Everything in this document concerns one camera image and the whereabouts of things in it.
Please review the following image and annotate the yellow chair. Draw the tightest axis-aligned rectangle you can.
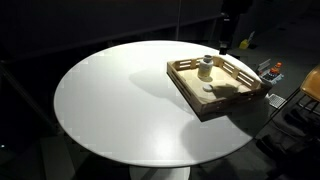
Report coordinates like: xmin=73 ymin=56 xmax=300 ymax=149
xmin=293 ymin=64 xmax=320 ymax=114

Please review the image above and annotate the orange emergency stop button box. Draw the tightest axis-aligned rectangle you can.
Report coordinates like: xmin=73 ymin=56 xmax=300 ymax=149
xmin=259 ymin=61 xmax=285 ymax=85

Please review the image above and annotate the white flat strip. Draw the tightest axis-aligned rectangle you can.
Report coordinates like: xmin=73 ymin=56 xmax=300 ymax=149
xmin=257 ymin=58 xmax=272 ymax=71

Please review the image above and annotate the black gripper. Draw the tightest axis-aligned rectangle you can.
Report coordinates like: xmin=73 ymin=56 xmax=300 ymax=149
xmin=218 ymin=14 xmax=240 ymax=56

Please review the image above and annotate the thin grey vertical pole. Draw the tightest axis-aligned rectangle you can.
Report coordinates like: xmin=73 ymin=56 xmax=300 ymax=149
xmin=176 ymin=0 xmax=183 ymax=42

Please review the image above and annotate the yellow dustpan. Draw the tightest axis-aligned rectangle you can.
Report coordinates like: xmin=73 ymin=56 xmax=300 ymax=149
xmin=238 ymin=31 xmax=256 ymax=51

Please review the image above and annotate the wooden slatted tray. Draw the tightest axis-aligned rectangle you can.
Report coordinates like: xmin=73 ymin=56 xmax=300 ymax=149
xmin=166 ymin=54 xmax=273 ymax=122

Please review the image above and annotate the white perforated grid panel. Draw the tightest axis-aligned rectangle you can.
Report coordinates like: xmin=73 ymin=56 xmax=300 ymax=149
xmin=268 ymin=93 xmax=287 ymax=110

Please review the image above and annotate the white pill bottle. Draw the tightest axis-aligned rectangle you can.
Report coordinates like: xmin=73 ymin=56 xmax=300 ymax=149
xmin=197 ymin=54 xmax=215 ymax=81

